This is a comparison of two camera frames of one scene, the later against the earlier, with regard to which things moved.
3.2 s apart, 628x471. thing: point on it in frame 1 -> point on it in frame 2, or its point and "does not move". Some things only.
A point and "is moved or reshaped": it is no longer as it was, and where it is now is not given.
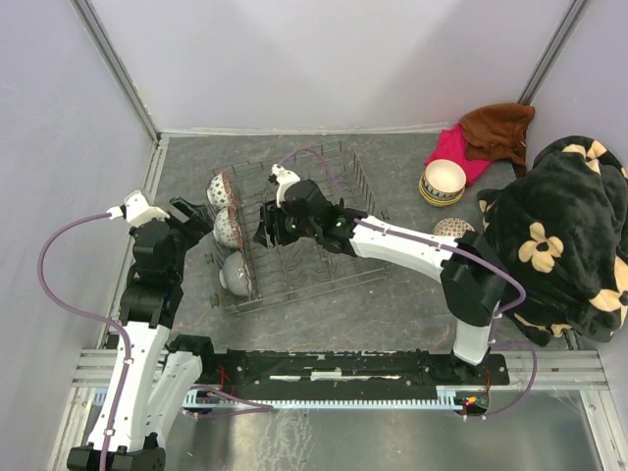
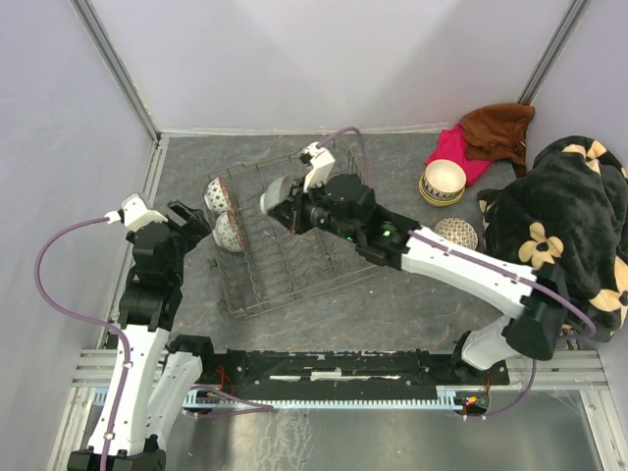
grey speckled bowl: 235,276 is moved or reshaped
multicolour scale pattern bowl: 452,227 does not move
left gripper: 195,227 does not move
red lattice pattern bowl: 444,179 does not move
